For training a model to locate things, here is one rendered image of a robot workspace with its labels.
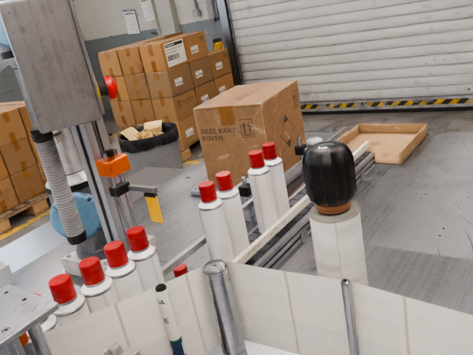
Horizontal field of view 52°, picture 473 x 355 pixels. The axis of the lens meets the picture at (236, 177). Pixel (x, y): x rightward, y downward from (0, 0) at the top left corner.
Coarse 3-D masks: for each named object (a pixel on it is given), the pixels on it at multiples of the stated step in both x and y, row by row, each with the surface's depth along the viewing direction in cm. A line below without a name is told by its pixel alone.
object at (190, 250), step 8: (344, 128) 156; (336, 136) 151; (296, 168) 132; (288, 176) 129; (248, 200) 117; (248, 208) 115; (200, 240) 102; (192, 248) 100; (176, 256) 97; (184, 256) 98; (168, 264) 95; (176, 264) 96; (168, 272) 95
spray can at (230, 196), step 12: (216, 180) 102; (228, 180) 100; (228, 192) 101; (228, 204) 101; (240, 204) 103; (228, 216) 102; (240, 216) 103; (240, 228) 104; (240, 240) 104; (240, 252) 105
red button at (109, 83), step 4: (104, 76) 76; (108, 76) 76; (104, 80) 76; (108, 80) 76; (112, 80) 76; (100, 84) 76; (104, 84) 76; (108, 84) 75; (112, 84) 76; (100, 88) 76; (104, 88) 76; (108, 88) 75; (112, 88) 76; (116, 88) 76; (100, 92) 76; (104, 92) 76; (108, 92) 76; (112, 92) 76; (116, 92) 77; (108, 96) 78; (112, 96) 76; (116, 96) 77
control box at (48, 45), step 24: (24, 0) 67; (48, 0) 68; (72, 0) 70; (24, 24) 68; (48, 24) 69; (72, 24) 70; (24, 48) 69; (48, 48) 70; (72, 48) 71; (24, 72) 69; (48, 72) 70; (72, 72) 72; (48, 96) 71; (72, 96) 73; (96, 96) 74; (48, 120) 72; (72, 120) 74
